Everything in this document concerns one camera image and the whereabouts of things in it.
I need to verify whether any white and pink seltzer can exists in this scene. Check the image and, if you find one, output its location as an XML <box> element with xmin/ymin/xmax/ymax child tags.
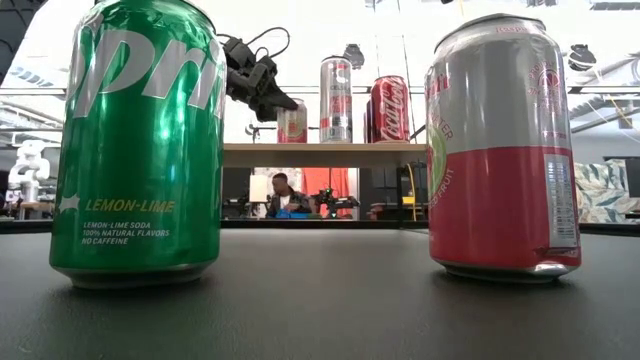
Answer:
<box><xmin>423</xmin><ymin>12</ymin><xmax>583</xmax><ymax>284</ymax></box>
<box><xmin>276</xmin><ymin>97</ymin><xmax>309</xmax><ymax>145</ymax></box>

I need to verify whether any green Sprite can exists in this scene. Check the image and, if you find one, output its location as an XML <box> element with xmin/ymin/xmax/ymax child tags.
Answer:
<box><xmin>48</xmin><ymin>0</ymin><xmax>227</xmax><ymax>290</ymax></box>

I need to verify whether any small white board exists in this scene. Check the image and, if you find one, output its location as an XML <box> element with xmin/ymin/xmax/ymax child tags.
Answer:
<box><xmin>248</xmin><ymin>174</ymin><xmax>269</xmax><ymax>204</ymax></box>

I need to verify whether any person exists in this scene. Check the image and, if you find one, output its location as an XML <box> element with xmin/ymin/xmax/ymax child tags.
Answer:
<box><xmin>266</xmin><ymin>172</ymin><xmax>314</xmax><ymax>220</ymax></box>

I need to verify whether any wooden shelf with black legs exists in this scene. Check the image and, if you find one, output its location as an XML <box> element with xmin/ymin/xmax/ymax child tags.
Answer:
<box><xmin>222</xmin><ymin>142</ymin><xmax>429</xmax><ymax>230</ymax></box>

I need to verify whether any orange red panel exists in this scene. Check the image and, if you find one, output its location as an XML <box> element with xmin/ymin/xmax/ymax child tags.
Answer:
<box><xmin>301</xmin><ymin>167</ymin><xmax>357</xmax><ymax>220</ymax></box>

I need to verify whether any leaf patterned panel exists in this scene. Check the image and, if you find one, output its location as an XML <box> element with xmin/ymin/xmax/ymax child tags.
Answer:
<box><xmin>573</xmin><ymin>158</ymin><xmax>640</xmax><ymax>225</ymax></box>

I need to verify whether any black table mat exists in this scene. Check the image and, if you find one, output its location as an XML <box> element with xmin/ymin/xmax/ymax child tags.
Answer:
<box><xmin>0</xmin><ymin>227</ymin><xmax>640</xmax><ymax>360</ymax></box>

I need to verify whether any slim white Celsius can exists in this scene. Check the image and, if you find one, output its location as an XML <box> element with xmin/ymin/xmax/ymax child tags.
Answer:
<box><xmin>319</xmin><ymin>55</ymin><xmax>354</xmax><ymax>145</ymax></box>

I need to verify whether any black aluminium table frame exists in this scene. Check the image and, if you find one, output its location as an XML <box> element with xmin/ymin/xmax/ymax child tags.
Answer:
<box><xmin>0</xmin><ymin>217</ymin><xmax>640</xmax><ymax>237</ymax></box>

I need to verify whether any yellow hanging cable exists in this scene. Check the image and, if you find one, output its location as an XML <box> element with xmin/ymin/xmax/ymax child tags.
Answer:
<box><xmin>405</xmin><ymin>163</ymin><xmax>419</xmax><ymax>222</ymax></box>

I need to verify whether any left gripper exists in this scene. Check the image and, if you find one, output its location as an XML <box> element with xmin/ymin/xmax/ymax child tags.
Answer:
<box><xmin>221</xmin><ymin>37</ymin><xmax>300</xmax><ymax>123</ymax></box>

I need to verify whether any red and white soda can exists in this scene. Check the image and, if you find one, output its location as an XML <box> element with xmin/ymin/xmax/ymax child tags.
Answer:
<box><xmin>369</xmin><ymin>74</ymin><xmax>411</xmax><ymax>145</ymax></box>

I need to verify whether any black round ceiling fixture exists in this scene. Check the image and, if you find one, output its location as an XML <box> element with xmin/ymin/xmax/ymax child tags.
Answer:
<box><xmin>567</xmin><ymin>43</ymin><xmax>598</xmax><ymax>71</ymax></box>
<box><xmin>343</xmin><ymin>43</ymin><xmax>366</xmax><ymax>71</ymax></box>

